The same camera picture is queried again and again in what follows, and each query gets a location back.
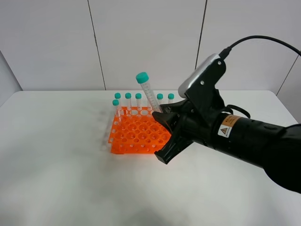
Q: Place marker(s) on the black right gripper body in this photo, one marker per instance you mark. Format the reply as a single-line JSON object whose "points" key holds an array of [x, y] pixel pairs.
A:
{"points": [[202, 105]]}

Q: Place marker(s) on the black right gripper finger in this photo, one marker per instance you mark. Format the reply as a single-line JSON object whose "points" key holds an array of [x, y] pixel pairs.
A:
{"points": [[176, 144], [170, 121]]}

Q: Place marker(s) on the test tube second row left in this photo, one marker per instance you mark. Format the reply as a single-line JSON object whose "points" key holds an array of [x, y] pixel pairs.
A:
{"points": [[117, 115]]}

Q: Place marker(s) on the orange test tube rack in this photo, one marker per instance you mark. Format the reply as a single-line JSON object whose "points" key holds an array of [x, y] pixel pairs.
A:
{"points": [[136, 133]]}

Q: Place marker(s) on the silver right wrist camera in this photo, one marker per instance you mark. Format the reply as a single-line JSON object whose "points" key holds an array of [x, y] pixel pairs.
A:
{"points": [[196, 74]]}

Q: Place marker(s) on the green capped test tube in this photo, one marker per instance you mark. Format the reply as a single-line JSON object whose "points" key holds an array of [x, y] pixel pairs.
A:
{"points": [[143, 79]]}

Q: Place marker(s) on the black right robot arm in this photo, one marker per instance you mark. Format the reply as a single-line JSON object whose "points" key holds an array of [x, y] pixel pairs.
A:
{"points": [[276, 149]]}

